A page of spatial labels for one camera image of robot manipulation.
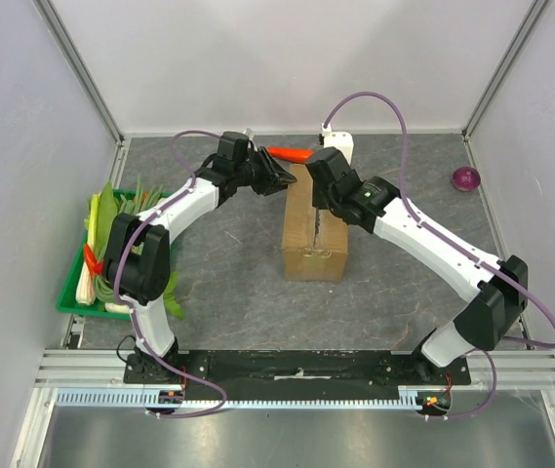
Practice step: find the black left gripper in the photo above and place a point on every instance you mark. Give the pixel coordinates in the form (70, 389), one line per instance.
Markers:
(274, 178)

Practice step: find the brown cardboard express box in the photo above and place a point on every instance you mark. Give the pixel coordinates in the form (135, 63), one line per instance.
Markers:
(314, 242)

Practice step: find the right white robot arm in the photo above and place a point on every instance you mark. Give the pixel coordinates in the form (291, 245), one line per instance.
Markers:
(487, 284)

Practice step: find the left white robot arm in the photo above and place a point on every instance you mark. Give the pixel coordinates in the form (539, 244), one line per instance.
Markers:
(137, 260)

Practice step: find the orange toy carrot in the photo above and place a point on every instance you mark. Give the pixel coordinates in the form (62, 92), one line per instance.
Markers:
(292, 155)

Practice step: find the green beans bunch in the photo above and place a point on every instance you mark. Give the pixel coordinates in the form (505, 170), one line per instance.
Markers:
(143, 198)

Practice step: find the green leaf beside tray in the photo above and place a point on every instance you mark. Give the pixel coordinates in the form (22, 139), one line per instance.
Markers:
(171, 305)

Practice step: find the green leafy vegetable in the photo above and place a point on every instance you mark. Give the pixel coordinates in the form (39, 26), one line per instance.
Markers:
(103, 208)

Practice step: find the purple red onion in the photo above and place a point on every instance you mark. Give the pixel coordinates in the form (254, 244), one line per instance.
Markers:
(466, 179)

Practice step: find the red chili pepper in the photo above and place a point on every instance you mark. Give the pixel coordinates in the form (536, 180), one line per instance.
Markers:
(94, 266)

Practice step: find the green vegetable tray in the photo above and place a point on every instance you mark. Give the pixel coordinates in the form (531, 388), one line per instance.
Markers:
(106, 305)

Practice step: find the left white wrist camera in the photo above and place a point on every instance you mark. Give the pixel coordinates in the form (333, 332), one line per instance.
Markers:
(250, 135)

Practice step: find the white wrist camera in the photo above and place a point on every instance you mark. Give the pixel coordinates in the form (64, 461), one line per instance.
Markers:
(250, 135)
(342, 141)

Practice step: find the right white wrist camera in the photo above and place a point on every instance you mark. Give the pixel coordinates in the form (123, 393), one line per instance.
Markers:
(342, 141)

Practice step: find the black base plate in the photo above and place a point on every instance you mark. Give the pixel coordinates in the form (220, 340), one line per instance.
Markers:
(386, 367)

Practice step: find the grey slotted cable duct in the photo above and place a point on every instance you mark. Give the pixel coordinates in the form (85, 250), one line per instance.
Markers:
(163, 400)

